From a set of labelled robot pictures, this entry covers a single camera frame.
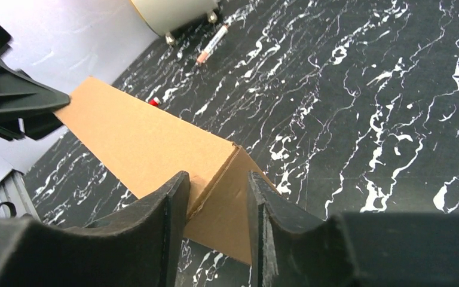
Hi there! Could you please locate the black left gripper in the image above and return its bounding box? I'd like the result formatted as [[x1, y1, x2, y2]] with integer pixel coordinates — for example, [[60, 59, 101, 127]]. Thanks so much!
[[0, 25, 71, 141]]

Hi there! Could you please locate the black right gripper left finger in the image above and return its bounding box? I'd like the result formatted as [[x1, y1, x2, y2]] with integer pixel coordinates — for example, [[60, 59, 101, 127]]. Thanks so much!
[[0, 171, 190, 286]]

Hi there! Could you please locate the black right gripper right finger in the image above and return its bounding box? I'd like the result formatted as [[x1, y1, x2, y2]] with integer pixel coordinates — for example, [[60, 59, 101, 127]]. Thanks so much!
[[247, 172, 459, 286]]

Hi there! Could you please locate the brown cardboard box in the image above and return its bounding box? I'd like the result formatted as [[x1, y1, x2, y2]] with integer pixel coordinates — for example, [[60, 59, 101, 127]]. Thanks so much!
[[55, 77, 263, 264]]

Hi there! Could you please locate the red and white marker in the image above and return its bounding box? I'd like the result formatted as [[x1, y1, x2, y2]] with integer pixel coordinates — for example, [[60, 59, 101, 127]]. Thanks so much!
[[148, 97, 163, 107]]

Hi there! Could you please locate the cream cylindrical drum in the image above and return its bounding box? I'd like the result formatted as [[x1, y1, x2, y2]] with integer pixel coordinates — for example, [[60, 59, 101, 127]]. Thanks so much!
[[130, 0, 219, 46]]

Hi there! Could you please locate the pink pen on table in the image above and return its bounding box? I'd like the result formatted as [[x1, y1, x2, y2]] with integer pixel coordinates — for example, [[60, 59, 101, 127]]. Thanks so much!
[[195, 24, 230, 66]]

